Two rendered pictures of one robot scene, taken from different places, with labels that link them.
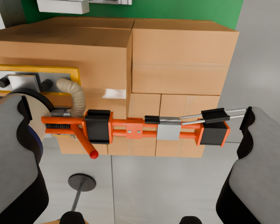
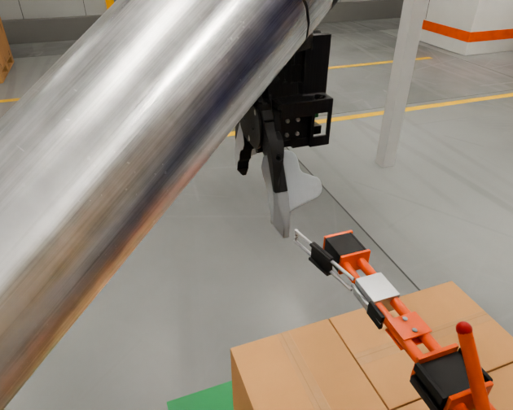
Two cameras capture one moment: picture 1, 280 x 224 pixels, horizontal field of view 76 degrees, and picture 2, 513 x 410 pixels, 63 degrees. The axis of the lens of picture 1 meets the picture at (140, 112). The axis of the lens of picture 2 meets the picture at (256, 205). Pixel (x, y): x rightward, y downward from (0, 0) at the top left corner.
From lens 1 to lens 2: 45 cm
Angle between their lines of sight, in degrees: 52
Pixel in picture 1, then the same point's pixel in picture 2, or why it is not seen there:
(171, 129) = (369, 285)
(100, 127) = (441, 372)
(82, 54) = not seen: outside the picture
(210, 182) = (506, 251)
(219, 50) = (265, 358)
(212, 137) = (346, 243)
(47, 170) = not seen: outside the picture
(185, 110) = (389, 351)
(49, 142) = not seen: outside the picture
